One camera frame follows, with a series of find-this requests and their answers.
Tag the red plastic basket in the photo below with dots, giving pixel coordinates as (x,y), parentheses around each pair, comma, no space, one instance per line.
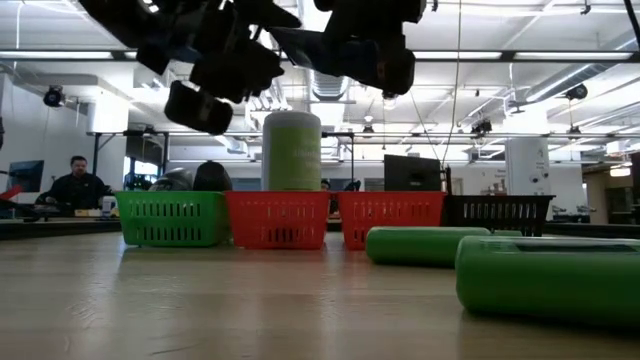
(275,197)
(390,197)

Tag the dark wall screen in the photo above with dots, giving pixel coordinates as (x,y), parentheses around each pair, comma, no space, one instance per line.
(27,175)

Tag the black ceiling spotlight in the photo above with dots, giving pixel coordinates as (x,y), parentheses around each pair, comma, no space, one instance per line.
(481,126)
(53,96)
(576,92)

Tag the red angled panel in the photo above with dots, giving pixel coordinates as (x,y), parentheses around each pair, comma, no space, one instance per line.
(11,192)

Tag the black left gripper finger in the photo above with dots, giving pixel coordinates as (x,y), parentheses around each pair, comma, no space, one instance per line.
(265,12)
(197,107)

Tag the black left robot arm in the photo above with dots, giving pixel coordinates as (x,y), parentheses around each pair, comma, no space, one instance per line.
(125,25)

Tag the black computer monitor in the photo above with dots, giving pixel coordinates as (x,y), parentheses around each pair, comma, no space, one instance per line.
(412,172)

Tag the person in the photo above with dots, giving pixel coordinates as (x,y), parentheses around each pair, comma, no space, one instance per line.
(75,190)

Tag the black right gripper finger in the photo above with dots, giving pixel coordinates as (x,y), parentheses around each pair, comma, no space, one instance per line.
(385,67)
(365,32)

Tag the green white disinfecting wipes canister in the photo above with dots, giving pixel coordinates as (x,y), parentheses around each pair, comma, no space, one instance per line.
(292,155)

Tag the black metal rack frame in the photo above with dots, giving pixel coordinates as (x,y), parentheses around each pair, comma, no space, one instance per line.
(95,150)

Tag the overhead bar with light strips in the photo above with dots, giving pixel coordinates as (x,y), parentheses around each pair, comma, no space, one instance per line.
(565,55)

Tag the black plastic basket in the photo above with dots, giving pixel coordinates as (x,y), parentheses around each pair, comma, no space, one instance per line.
(500,198)

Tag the green plastic basket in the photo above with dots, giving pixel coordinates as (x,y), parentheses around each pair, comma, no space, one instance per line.
(170,196)

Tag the dark blue squeeze tube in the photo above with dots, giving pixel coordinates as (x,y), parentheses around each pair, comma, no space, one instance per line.
(320,50)

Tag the green toiletry tube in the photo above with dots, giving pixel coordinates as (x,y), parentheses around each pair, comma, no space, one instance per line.
(550,285)
(425,247)

